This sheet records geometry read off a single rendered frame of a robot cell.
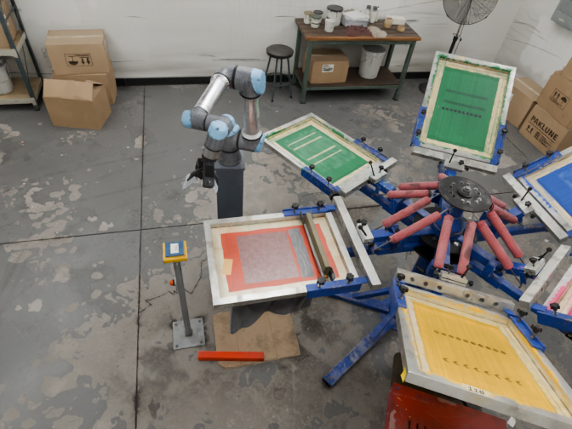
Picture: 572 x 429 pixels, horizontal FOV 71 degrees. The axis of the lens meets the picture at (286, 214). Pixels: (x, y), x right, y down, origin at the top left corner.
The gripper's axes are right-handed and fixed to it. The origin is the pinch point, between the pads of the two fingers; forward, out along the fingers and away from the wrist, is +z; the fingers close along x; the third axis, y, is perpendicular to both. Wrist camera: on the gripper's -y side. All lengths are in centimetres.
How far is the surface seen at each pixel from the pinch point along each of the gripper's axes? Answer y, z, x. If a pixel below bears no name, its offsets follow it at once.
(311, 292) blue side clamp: -30, 31, -64
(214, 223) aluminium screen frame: 26, 45, -22
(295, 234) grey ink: 13, 34, -67
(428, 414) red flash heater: -99, 13, -87
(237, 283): -16, 46, -30
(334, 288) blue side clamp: -30, 27, -76
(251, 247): 8, 43, -41
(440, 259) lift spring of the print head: -30, -2, -126
